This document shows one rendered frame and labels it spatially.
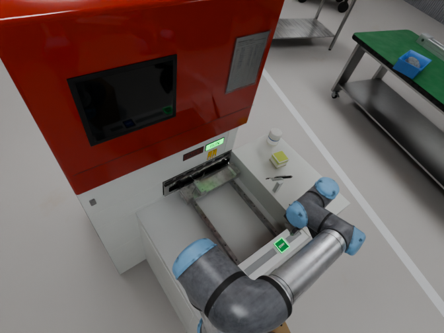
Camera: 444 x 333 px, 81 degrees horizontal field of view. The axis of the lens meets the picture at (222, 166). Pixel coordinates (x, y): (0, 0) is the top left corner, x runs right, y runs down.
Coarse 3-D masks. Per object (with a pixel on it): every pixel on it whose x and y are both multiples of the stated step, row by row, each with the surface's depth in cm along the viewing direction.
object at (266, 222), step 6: (234, 180) 154; (234, 186) 153; (240, 192) 150; (246, 198) 148; (252, 204) 146; (252, 210) 147; (258, 210) 144; (258, 216) 144; (264, 216) 143; (264, 222) 141; (270, 228) 139; (276, 234) 137
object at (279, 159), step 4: (276, 152) 148; (280, 152) 148; (272, 156) 148; (276, 156) 146; (280, 156) 147; (284, 156) 147; (272, 160) 149; (276, 160) 145; (280, 160) 145; (284, 160) 145; (288, 160) 146; (272, 164) 150; (276, 164) 146; (280, 164) 146; (284, 164) 148; (276, 168) 148
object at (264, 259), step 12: (276, 240) 123; (288, 240) 124; (300, 240) 125; (264, 252) 119; (276, 252) 120; (288, 252) 120; (240, 264) 114; (252, 264) 115; (264, 264) 115; (276, 264) 122; (252, 276) 111
